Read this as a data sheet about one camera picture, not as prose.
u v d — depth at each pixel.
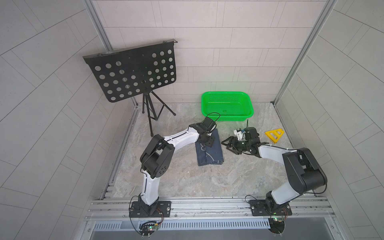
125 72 0.68
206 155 0.87
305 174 0.45
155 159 0.49
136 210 0.68
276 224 0.68
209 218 0.69
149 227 0.65
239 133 0.86
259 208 0.72
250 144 0.72
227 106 1.14
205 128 0.72
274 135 0.98
